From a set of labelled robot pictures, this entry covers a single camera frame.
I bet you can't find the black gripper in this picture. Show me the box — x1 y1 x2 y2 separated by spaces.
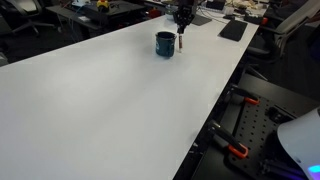
173 0 195 34

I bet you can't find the red dry erase marker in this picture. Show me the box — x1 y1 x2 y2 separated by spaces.
179 34 183 53

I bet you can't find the dark teal mug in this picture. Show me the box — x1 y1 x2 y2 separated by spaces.
156 31 176 58

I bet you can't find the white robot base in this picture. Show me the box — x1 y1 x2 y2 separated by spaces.
277 107 320 180

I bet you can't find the grey monitor stand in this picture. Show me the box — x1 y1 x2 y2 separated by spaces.
192 0 210 26

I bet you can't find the black mouse pad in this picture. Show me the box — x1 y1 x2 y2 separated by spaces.
219 20 247 41

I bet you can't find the yellow red emergency button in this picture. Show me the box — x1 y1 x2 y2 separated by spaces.
96 0 109 9

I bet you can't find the grey office chair right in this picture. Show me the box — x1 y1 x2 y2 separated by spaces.
246 0 320 63

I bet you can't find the grey office chair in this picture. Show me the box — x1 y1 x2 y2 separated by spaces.
0 0 55 36
246 0 320 63

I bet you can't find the far orange black clamp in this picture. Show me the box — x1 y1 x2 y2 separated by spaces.
229 85 260 105

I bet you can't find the orange black clamp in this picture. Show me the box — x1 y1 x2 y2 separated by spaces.
208 120 248 159
229 85 260 105

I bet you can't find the black side desk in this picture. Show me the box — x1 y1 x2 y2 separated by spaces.
47 0 146 39

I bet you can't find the near orange black clamp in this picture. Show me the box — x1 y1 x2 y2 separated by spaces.
208 120 248 159

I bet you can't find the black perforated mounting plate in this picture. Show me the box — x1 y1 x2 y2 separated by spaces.
226 96 297 180

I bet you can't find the grey office chair left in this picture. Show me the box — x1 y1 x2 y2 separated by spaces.
0 0 55 36

